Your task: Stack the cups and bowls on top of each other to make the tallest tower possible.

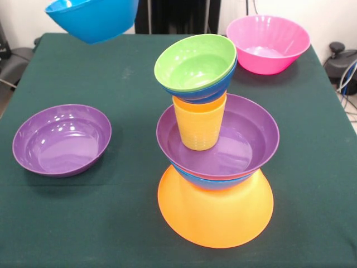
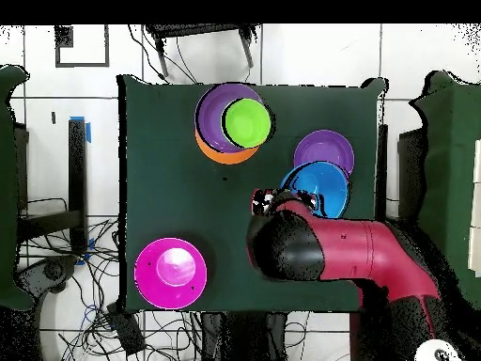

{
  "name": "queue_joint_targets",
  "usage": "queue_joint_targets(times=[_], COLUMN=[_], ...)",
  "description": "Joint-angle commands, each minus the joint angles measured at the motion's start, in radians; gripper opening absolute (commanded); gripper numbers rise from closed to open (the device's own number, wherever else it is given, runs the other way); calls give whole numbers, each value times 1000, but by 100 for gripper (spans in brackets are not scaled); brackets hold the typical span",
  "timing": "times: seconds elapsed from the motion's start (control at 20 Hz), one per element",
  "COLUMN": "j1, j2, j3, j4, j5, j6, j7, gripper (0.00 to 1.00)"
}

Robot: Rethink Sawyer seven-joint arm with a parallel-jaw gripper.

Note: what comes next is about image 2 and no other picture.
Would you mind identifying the large orange bowl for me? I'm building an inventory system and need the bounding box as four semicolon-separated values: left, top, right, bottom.
194;129;260;165

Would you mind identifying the light blue bowl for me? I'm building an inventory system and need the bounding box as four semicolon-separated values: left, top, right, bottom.
279;160;351;220

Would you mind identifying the small green bowl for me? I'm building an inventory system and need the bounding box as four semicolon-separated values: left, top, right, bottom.
222;98;272;149

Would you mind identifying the purple shallow bowl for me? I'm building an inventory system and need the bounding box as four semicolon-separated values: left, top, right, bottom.
292;129;355;178
194;82;265;154

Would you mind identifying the large pink bowl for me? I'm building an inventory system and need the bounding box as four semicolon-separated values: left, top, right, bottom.
133;237;209;310

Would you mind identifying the dark green tablecloth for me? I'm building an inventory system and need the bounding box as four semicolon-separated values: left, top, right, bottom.
116;73;388;315

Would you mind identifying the black stool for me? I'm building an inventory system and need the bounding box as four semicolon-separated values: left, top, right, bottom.
144;24;261;79

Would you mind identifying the blue tape strip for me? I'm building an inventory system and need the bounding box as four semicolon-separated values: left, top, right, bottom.
69;115;92;145

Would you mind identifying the black power strip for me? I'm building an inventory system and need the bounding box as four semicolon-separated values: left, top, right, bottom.
105;302;147;356

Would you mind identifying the green cloth side table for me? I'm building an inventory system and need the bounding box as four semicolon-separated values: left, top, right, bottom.
0;64;36;312
407;70;481;302

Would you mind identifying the grey chair base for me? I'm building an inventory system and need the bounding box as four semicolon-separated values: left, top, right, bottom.
14;255;80;296

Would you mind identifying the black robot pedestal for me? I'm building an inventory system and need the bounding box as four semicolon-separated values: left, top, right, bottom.
198;310;290;361

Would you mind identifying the black stand frame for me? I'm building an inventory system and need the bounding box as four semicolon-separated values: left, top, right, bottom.
14;116;92;258

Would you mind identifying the black square floor frame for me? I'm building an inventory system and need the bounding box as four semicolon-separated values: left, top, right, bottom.
54;24;111;69

